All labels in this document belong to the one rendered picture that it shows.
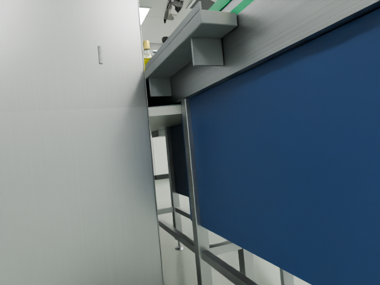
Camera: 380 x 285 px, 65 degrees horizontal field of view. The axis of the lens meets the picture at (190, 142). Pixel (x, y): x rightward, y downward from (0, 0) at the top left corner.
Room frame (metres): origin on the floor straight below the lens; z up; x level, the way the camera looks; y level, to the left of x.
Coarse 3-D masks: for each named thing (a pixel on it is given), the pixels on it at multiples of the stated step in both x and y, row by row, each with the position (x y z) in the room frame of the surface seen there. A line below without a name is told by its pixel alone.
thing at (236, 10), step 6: (222, 0) 0.74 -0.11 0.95; (228, 0) 0.71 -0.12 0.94; (234, 0) 0.69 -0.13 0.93; (240, 0) 0.67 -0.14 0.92; (246, 0) 0.65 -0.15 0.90; (252, 0) 0.63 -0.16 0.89; (216, 6) 0.77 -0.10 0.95; (222, 6) 0.74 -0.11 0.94; (228, 6) 0.72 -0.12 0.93; (234, 6) 0.70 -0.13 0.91; (240, 6) 0.67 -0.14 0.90; (246, 6) 0.65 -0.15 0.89
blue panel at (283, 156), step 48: (336, 48) 0.45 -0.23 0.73; (240, 96) 0.70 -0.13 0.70; (288, 96) 0.55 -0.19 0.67; (336, 96) 0.46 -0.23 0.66; (240, 144) 0.72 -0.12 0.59; (288, 144) 0.56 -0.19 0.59; (336, 144) 0.46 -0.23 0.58; (240, 192) 0.74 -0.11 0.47; (288, 192) 0.58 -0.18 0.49; (336, 192) 0.47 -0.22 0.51; (240, 240) 0.76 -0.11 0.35; (288, 240) 0.59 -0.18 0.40; (336, 240) 0.48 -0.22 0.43
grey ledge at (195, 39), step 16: (192, 16) 0.65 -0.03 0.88; (208, 16) 0.62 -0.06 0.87; (224, 16) 0.64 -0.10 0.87; (176, 32) 0.75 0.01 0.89; (192, 32) 0.66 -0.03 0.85; (208, 32) 0.67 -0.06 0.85; (224, 32) 0.68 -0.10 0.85; (160, 48) 0.88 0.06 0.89; (176, 48) 0.76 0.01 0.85; (192, 48) 0.69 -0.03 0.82; (208, 48) 0.70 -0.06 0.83; (160, 64) 0.90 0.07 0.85; (176, 64) 0.91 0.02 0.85; (208, 64) 0.70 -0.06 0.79; (160, 80) 1.07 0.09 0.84; (160, 96) 1.07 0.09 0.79
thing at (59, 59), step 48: (0, 0) 0.90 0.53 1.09; (48, 0) 0.95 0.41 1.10; (96, 0) 1.00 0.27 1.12; (0, 48) 0.89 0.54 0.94; (48, 48) 0.94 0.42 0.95; (96, 48) 1.00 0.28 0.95; (0, 96) 0.89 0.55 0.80; (48, 96) 0.94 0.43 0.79; (96, 96) 0.99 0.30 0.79; (144, 96) 1.06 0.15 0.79
